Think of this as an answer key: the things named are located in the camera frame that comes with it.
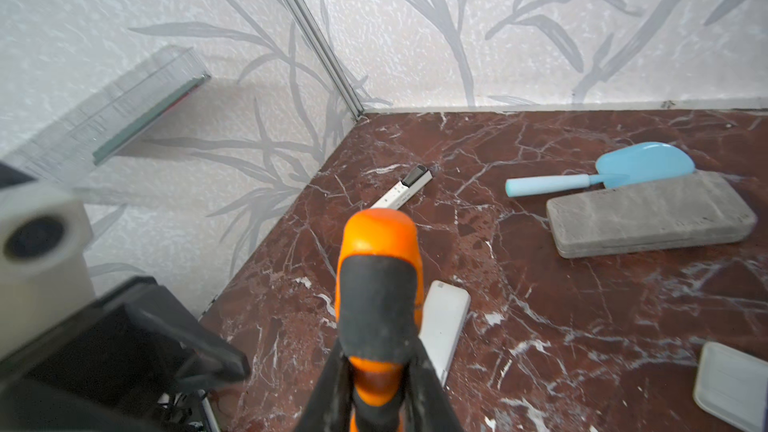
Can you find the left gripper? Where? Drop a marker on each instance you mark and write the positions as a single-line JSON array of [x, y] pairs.
[[135, 359]]

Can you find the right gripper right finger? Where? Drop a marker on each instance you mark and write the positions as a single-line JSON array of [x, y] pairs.
[[427, 406]]

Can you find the white battery cover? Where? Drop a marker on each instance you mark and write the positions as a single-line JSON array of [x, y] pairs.
[[732, 386]]

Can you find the slim white remote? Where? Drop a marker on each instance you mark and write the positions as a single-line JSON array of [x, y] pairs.
[[405, 189]]

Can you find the clear plastic wall shelf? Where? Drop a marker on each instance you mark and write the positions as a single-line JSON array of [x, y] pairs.
[[72, 147]]

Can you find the grey stone block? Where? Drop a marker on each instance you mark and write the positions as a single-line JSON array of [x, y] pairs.
[[689, 211]]

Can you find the white remote control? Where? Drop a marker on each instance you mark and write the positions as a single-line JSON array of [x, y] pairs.
[[444, 314]]

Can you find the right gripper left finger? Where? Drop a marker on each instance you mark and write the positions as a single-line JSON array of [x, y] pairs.
[[330, 405]]

